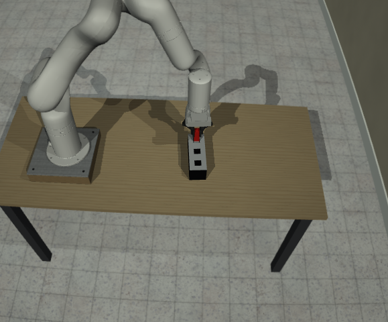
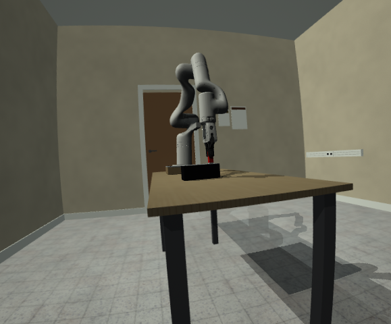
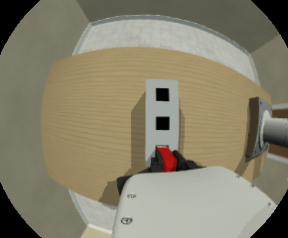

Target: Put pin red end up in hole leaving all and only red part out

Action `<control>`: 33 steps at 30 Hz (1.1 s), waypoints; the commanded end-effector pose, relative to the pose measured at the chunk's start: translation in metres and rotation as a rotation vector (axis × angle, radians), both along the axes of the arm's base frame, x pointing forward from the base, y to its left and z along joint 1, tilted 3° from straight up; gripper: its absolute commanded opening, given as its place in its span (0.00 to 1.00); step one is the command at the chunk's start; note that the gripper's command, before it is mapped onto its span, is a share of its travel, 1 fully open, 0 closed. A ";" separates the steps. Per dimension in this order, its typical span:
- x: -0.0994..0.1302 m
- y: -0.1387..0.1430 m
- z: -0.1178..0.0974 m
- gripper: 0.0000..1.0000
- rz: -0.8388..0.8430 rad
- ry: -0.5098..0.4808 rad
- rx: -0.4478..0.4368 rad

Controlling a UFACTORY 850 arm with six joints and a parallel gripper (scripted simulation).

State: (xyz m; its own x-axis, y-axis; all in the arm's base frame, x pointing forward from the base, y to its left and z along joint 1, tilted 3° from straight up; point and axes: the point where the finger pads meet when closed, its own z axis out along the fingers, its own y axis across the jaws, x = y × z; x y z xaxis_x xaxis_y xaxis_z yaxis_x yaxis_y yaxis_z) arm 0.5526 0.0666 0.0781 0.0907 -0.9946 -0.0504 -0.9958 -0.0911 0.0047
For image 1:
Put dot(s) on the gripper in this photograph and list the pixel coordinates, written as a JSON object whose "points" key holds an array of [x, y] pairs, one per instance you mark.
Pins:
{"points": [[188, 114]]}

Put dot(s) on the red and grey pin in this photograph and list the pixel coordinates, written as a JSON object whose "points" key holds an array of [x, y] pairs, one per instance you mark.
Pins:
{"points": [[196, 135]]}

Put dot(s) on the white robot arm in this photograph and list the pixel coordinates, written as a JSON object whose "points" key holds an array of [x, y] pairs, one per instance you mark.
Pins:
{"points": [[50, 93]]}

